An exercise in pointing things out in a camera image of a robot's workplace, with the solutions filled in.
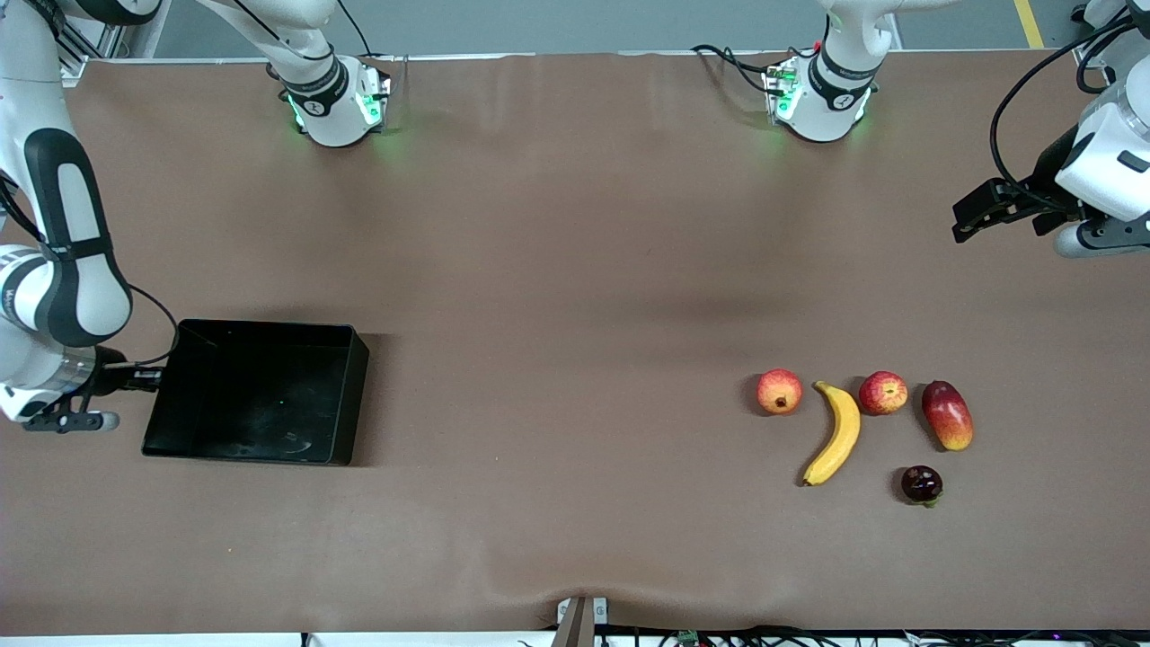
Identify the black plastic box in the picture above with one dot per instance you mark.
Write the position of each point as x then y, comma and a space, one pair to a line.
260, 395

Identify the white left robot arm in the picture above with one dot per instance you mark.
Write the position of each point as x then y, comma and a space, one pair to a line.
831, 90

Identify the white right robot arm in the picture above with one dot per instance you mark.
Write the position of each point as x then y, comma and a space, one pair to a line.
81, 296

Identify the dark purple mangosteen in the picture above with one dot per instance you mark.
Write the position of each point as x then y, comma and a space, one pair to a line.
922, 483

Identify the red apple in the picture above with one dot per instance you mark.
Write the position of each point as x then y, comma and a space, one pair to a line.
779, 391
883, 393

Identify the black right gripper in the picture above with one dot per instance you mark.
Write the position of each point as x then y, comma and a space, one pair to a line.
111, 377

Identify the red yellow mango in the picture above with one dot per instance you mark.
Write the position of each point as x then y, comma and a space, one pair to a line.
948, 415

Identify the yellow banana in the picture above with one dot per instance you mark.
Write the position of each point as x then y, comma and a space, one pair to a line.
843, 431

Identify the table edge clamp bracket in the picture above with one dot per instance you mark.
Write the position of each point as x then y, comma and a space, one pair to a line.
579, 624

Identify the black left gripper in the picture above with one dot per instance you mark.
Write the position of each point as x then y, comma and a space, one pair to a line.
1048, 172

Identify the aluminium frame with diagonal struts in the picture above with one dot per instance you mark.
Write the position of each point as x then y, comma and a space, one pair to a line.
72, 72

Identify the brown table mat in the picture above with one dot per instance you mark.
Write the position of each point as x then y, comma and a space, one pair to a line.
539, 494

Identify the aluminium frame profile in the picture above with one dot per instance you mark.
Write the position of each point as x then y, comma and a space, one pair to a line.
1083, 56

